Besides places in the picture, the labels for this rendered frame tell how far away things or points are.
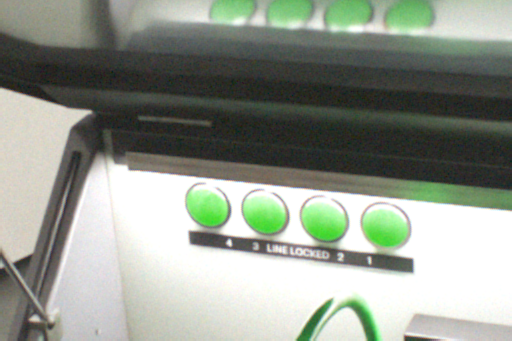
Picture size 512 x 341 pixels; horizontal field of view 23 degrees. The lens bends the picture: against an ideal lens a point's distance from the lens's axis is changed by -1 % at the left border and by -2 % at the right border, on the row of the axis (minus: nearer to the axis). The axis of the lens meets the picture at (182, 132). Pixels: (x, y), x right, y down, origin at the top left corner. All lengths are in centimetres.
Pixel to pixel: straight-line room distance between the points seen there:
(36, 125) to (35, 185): 20
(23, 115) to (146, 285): 263
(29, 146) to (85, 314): 271
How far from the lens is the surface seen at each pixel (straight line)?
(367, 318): 106
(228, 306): 128
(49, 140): 400
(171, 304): 131
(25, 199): 400
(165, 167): 120
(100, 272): 128
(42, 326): 119
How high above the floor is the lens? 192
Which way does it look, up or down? 22 degrees down
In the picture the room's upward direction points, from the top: 6 degrees counter-clockwise
